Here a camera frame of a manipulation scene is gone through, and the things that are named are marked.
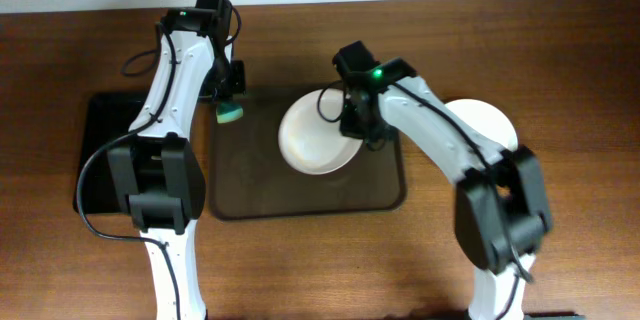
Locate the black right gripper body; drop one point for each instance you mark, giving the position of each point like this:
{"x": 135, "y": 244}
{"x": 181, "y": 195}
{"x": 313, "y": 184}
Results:
{"x": 355, "y": 123}

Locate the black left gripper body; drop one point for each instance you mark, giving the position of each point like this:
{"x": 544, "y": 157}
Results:
{"x": 236, "y": 82}

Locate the green scrubbing sponge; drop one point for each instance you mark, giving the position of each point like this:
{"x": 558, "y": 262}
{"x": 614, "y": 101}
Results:
{"x": 228, "y": 111}

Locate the white plate top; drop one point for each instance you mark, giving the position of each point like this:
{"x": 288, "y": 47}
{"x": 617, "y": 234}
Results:
{"x": 310, "y": 144}

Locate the white plate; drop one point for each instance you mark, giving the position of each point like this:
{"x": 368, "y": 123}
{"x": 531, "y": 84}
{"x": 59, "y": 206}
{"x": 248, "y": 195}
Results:
{"x": 486, "y": 119}
{"x": 310, "y": 144}

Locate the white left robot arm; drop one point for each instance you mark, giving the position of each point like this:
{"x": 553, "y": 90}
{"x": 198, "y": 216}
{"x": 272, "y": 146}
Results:
{"x": 157, "y": 178}

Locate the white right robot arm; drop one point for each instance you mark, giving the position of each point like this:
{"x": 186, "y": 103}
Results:
{"x": 501, "y": 207}

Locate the brown serving tray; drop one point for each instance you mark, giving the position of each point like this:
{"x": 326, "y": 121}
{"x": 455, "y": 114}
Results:
{"x": 250, "y": 179}

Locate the black plastic tray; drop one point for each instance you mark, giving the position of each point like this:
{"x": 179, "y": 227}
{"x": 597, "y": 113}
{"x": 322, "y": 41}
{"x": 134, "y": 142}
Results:
{"x": 109, "y": 115}

